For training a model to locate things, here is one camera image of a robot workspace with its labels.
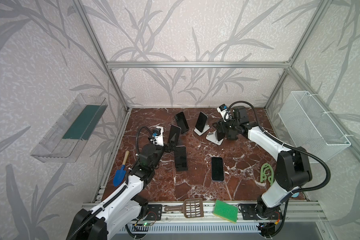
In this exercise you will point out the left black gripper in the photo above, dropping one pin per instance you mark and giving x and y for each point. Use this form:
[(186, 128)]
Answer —
[(172, 147)]

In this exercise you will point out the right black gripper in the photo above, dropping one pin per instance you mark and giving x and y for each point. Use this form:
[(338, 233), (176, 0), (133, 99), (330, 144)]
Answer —
[(225, 128)]

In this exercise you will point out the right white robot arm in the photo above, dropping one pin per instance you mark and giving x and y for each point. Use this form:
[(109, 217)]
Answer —
[(293, 168)]

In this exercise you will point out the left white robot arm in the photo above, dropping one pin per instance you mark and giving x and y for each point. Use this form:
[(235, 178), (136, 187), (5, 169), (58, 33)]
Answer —
[(105, 220)]

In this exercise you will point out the black phone on white stand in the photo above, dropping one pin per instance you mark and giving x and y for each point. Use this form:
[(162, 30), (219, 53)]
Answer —
[(201, 122)]

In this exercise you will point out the green plastic hook toy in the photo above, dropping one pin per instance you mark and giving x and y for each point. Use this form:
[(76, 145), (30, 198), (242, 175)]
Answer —
[(267, 174)]

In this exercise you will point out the brown slotted scoop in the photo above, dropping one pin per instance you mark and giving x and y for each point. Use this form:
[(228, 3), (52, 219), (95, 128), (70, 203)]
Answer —
[(191, 208)]

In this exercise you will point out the pink object in basket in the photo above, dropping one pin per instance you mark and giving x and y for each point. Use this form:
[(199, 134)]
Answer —
[(303, 151)]

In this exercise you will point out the green yellow sponge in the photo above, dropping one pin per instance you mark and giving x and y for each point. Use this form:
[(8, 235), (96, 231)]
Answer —
[(226, 211)]

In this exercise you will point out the light blue plastic shovel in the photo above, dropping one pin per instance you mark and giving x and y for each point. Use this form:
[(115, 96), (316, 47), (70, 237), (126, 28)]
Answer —
[(295, 195)]

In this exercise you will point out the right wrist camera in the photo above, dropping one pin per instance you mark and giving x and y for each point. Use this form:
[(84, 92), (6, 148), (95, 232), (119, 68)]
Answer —
[(224, 112)]

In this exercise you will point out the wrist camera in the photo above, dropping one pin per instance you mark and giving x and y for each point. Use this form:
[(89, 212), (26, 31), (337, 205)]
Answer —
[(224, 112), (157, 136)]

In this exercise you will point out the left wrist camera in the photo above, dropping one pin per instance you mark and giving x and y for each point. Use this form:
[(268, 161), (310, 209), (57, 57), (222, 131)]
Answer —
[(157, 136)]

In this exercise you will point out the blue shovel wooden handle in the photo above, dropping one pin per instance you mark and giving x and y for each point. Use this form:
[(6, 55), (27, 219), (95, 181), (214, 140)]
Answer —
[(120, 174)]

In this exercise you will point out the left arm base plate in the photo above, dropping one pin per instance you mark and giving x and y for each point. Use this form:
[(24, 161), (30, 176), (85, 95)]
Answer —
[(151, 212)]

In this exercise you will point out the white wire basket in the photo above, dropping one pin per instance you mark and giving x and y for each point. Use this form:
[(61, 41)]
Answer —
[(311, 127)]

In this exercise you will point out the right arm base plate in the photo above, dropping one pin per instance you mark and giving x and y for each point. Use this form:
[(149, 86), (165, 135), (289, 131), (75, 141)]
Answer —
[(256, 212)]

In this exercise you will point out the clear plastic wall tray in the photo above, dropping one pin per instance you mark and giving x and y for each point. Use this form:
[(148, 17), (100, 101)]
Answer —
[(67, 138)]

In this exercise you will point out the aluminium front rail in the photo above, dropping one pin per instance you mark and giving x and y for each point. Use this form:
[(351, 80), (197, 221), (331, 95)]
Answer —
[(175, 212)]

